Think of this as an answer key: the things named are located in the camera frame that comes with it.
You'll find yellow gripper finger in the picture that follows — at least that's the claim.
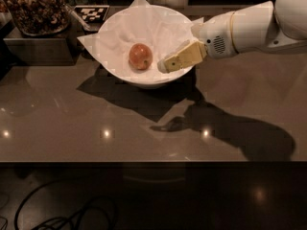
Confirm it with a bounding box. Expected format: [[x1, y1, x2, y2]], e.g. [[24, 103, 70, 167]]
[[164, 39, 190, 59], [157, 40, 207, 74]]

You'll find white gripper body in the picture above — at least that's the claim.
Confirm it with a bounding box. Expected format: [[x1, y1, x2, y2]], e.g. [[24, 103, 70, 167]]
[[191, 11, 237, 58]]

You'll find red apple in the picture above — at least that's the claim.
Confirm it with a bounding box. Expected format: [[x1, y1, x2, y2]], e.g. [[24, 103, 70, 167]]
[[129, 43, 153, 70]]

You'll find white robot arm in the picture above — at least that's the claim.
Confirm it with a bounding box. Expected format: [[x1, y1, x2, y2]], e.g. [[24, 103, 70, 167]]
[[157, 0, 307, 74]]

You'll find white bowl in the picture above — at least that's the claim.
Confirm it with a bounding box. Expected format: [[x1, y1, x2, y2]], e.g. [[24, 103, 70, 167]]
[[96, 5, 203, 90]]

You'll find white paper napkin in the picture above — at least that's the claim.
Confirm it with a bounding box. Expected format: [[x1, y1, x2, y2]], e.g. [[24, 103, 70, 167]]
[[76, 0, 204, 81]]

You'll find black white marker tag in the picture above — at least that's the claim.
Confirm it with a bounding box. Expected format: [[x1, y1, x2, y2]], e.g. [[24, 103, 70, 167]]
[[74, 5, 109, 23]]

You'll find glass jar of nuts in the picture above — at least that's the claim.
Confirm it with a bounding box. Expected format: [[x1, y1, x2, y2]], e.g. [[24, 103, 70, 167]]
[[2, 0, 70, 36]]

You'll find dark box stand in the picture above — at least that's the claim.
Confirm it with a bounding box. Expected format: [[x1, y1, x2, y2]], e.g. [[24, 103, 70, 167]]
[[4, 18, 81, 66]]

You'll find black cable on floor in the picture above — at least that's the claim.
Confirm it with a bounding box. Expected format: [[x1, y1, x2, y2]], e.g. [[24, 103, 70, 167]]
[[0, 179, 119, 230]]

